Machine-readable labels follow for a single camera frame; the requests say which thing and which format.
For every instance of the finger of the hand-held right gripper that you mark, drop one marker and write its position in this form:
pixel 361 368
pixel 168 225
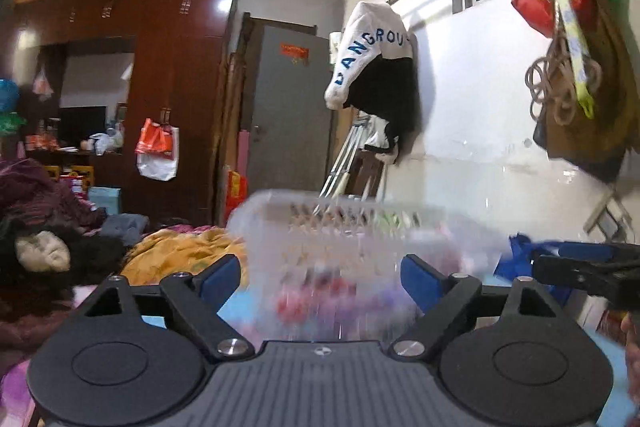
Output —
pixel 580 272
pixel 595 249

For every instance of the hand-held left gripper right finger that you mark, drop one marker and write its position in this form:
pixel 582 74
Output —
pixel 420 281

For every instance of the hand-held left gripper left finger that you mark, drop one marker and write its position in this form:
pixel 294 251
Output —
pixel 220 281

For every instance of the clear plastic lattice basket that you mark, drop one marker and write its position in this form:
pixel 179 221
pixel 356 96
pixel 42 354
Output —
pixel 320 252

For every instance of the person's right hand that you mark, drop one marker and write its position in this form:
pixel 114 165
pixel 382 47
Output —
pixel 632 352

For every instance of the grey power strip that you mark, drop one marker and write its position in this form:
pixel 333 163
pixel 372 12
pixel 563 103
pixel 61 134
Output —
pixel 607 214

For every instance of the yellow blanket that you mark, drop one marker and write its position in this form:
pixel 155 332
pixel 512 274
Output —
pixel 180 254

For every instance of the blue shopping bag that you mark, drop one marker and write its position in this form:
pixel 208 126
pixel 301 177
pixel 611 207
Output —
pixel 522 252

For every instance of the grey-blue cloth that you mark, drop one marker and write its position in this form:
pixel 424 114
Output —
pixel 125 229

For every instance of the pink board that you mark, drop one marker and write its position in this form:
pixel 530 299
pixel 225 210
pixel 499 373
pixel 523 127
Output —
pixel 243 152

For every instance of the teal box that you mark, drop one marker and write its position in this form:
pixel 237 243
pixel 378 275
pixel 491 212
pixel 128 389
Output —
pixel 105 201

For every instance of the metal crutches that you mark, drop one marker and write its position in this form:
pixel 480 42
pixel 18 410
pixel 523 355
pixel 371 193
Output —
pixel 340 162

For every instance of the orange and white plastic bag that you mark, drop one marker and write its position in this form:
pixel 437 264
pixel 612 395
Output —
pixel 156 149

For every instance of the brown hanging bag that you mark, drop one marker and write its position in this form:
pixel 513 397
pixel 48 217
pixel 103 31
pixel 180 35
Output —
pixel 605 97

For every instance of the grey metal door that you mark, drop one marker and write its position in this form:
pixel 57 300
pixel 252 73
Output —
pixel 290 117

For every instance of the beige cloth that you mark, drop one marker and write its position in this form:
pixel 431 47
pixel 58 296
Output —
pixel 42 251

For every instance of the pile of dark clothes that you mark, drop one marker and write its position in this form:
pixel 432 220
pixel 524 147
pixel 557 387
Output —
pixel 35 192

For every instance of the black television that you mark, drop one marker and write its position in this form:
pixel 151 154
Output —
pixel 82 127

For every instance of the brown wooden wardrobe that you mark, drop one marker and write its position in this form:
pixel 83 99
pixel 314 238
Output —
pixel 195 72

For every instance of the white and black hooded jacket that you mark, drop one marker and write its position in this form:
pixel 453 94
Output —
pixel 362 32

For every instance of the green plastic basket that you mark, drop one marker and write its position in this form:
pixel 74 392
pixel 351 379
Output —
pixel 10 124

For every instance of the pink hanging plastic bag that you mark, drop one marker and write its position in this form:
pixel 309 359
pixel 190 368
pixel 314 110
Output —
pixel 42 84

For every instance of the blue plastic bag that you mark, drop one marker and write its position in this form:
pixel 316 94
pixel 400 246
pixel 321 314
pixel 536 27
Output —
pixel 7 96

